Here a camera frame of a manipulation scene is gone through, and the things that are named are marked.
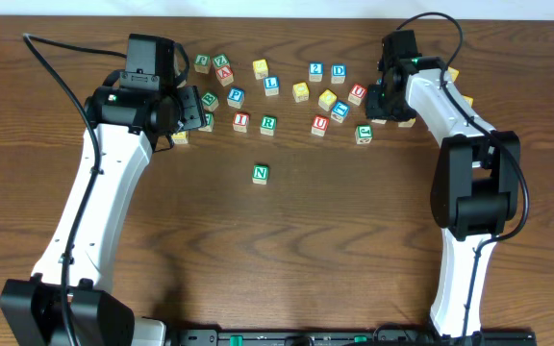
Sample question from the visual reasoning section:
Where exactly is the red u block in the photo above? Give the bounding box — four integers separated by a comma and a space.
311, 115, 330, 136
348, 84, 367, 106

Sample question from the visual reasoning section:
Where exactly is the green R block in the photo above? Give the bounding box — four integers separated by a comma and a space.
260, 115, 277, 136

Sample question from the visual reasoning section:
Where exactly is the green N block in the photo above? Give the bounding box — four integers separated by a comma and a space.
252, 164, 269, 185

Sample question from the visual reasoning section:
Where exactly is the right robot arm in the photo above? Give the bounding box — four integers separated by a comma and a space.
365, 30, 522, 345

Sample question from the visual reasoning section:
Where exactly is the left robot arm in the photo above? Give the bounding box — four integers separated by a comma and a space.
0, 34, 206, 345

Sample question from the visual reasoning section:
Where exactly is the yellow K block left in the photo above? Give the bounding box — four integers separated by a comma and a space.
171, 132, 189, 145

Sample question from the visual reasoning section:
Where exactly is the yellow k block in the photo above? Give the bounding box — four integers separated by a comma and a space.
171, 132, 189, 145
447, 67, 460, 82

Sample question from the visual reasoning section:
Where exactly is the green B block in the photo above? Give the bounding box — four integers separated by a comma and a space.
201, 91, 219, 112

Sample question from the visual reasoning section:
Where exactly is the yellow S block right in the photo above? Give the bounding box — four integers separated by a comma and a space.
398, 118, 416, 128

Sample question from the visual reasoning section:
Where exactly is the yellow s block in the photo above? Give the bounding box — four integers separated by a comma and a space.
398, 118, 416, 128
252, 59, 269, 80

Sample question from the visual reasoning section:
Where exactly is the green J block lower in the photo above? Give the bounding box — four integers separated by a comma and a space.
355, 125, 373, 144

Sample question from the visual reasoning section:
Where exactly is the green j block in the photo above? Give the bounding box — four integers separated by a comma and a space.
193, 54, 211, 74
355, 125, 373, 144

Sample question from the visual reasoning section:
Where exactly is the red I block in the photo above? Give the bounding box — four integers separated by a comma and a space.
233, 112, 250, 133

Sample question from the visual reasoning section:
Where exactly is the blue T block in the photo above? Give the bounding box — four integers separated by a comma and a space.
331, 101, 350, 123

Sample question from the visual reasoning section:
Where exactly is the blue P block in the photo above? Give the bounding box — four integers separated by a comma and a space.
227, 87, 245, 109

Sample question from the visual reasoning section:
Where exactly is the red A block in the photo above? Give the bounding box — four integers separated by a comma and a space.
215, 65, 234, 87

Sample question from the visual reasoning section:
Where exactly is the green J block upper left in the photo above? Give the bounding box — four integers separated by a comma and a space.
193, 54, 211, 74

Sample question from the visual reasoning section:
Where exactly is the blue D block centre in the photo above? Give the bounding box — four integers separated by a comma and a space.
331, 64, 346, 84

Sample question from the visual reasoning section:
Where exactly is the yellow O block right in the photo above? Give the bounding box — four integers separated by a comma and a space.
318, 89, 338, 111

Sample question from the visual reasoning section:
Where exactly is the yellow o block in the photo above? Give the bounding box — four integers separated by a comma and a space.
318, 89, 338, 111
292, 82, 310, 103

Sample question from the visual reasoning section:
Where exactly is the green Z block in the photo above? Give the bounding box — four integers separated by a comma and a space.
212, 54, 231, 70

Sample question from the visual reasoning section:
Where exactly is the yellow K block right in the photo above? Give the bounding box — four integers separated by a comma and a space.
447, 67, 460, 82

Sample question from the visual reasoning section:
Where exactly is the blue 2 block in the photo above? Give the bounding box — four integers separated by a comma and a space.
309, 62, 323, 83

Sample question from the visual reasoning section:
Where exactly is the yellow G block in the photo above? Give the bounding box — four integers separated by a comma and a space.
463, 96, 473, 106

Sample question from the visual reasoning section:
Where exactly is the yellow S block top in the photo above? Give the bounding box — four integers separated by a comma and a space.
252, 59, 269, 80

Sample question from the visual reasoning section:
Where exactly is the blue L block centre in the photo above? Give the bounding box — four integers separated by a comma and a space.
264, 76, 280, 96

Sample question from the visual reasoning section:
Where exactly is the yellow O block left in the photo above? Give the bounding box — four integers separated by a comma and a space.
292, 82, 310, 103

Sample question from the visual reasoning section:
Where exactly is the left black cable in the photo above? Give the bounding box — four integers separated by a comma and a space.
20, 33, 129, 346

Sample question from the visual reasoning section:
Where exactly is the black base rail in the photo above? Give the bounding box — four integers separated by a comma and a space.
165, 328, 538, 346

